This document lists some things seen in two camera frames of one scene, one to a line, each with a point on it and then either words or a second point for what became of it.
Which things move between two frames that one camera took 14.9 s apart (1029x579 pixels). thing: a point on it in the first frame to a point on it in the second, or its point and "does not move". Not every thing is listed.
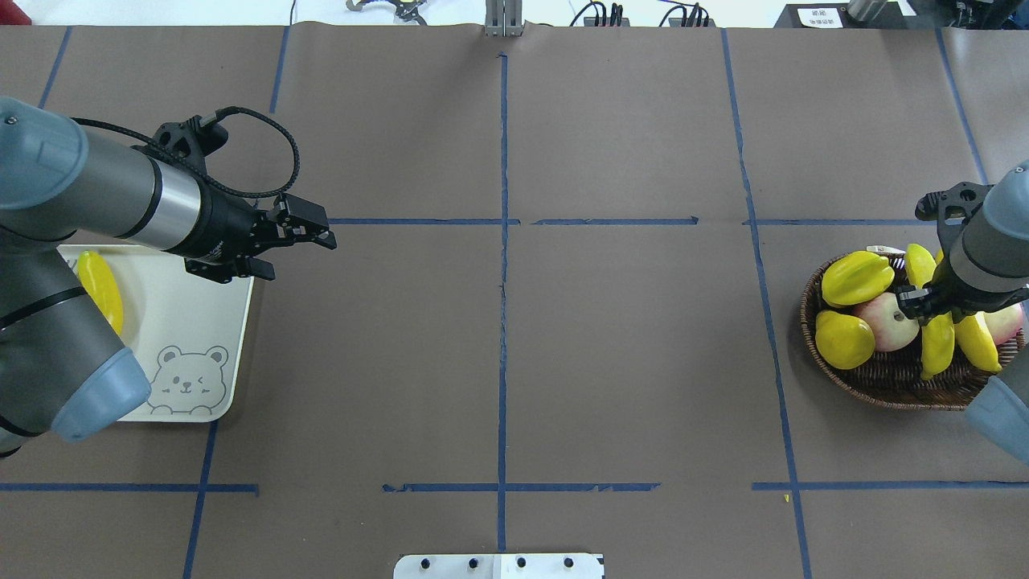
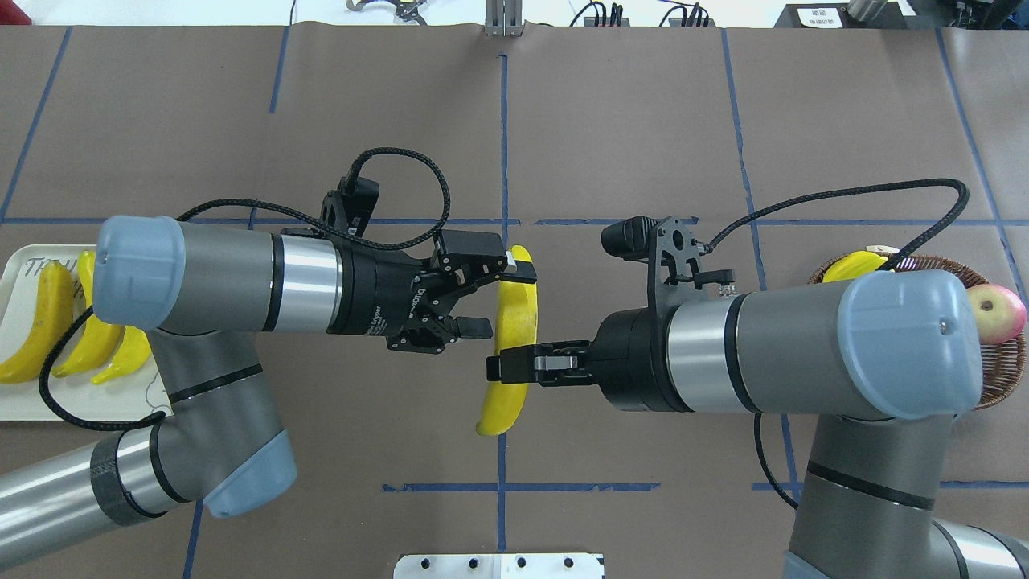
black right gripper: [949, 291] to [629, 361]
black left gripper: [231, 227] to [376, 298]
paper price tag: [884, 249] does not move
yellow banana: [977, 342] to [516, 324]
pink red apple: [1005, 322] does not move
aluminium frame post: [503, 18] does not move
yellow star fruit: [854, 277] does not move
